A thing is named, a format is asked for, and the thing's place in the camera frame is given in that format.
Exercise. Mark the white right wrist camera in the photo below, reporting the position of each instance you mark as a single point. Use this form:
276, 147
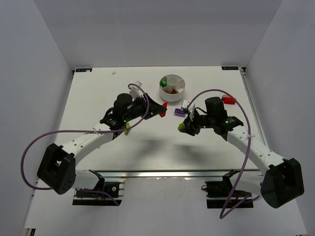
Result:
188, 108

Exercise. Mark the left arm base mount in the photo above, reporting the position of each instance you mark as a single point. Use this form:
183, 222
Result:
92, 189

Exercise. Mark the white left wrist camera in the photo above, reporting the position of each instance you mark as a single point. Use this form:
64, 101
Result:
134, 91

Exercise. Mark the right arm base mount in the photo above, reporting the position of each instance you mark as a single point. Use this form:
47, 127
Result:
217, 189

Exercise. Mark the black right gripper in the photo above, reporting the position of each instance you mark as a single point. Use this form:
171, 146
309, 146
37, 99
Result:
192, 125

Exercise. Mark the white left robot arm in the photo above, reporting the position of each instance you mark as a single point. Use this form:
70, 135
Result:
58, 166

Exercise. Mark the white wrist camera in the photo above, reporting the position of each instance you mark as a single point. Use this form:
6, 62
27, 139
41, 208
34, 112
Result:
188, 108
134, 91

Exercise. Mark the green square lego brick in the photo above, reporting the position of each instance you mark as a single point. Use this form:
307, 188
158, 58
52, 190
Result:
163, 83

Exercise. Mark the purple lego plate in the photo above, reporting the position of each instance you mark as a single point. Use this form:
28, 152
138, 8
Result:
179, 112

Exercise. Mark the orange lego plate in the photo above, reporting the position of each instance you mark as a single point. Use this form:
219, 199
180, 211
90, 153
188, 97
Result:
174, 91

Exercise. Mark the dark corner label sticker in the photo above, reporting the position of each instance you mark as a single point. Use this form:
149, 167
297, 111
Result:
229, 68

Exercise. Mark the white round divided container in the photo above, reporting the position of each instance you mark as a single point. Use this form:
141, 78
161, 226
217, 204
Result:
173, 81

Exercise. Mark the red and lilac lego piece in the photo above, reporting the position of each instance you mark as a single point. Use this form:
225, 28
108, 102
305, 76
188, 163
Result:
228, 100

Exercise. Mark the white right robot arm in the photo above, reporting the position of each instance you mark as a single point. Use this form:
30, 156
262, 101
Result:
280, 180

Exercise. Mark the aluminium table edge rail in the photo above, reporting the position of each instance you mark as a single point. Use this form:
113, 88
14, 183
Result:
152, 174

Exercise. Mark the lime green arch lego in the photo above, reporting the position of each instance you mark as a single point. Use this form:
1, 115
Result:
127, 128

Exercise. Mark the left corner label sticker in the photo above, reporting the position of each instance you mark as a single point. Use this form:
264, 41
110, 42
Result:
79, 70

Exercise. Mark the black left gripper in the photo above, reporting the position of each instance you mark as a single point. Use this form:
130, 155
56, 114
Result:
149, 107

